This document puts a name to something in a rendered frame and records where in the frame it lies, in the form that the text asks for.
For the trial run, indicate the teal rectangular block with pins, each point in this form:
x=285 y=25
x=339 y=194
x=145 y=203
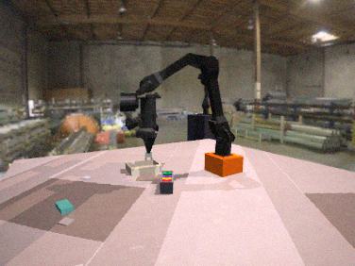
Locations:
x=64 y=206

